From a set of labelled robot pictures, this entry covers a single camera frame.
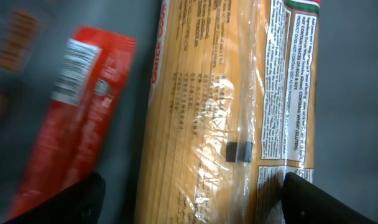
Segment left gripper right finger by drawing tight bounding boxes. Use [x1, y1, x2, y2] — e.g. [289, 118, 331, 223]
[281, 172, 376, 224]

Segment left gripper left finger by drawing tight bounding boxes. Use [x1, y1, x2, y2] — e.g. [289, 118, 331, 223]
[5, 172, 106, 224]

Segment red chocolate bar wrapper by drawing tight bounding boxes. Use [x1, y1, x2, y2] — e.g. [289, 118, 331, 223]
[8, 26, 136, 219]

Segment spaghetti pack orange ends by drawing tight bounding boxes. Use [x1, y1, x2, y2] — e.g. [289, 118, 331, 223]
[134, 0, 320, 223]

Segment grey plastic mesh basket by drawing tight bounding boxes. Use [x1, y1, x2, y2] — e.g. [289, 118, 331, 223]
[0, 0, 378, 223]

